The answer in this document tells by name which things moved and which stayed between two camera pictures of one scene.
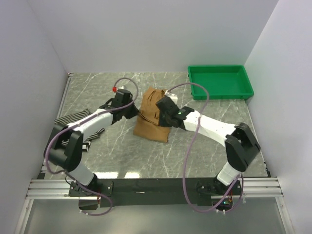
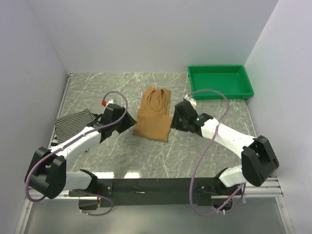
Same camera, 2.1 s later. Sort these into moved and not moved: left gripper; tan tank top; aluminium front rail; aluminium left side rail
Moved: left gripper
Not moved: aluminium front rail; tan tank top; aluminium left side rail
